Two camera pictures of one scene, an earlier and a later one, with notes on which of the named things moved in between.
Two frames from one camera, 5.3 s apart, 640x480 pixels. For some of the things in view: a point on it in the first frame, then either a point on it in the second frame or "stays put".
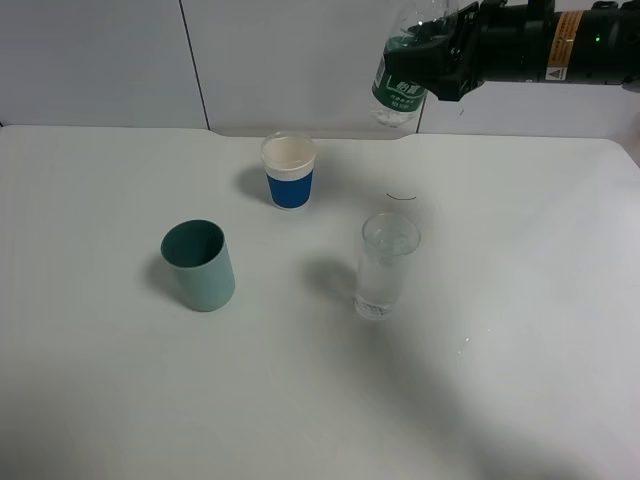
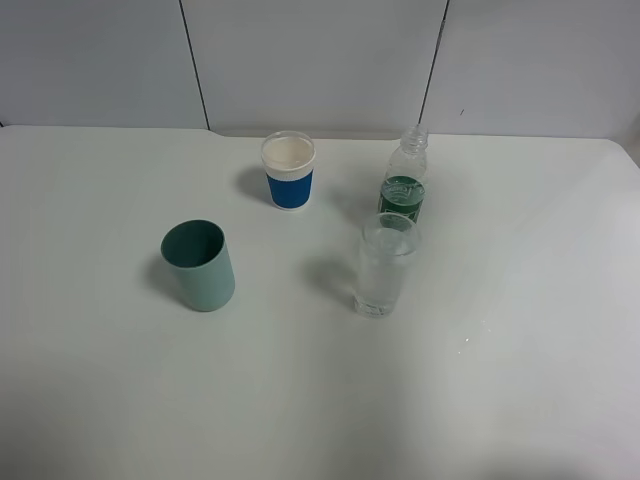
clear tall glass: x=387 y=241 stays put
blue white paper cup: x=288 y=159 stays put
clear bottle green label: x=396 y=101 -> x=404 y=185
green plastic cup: x=198 y=250 stays put
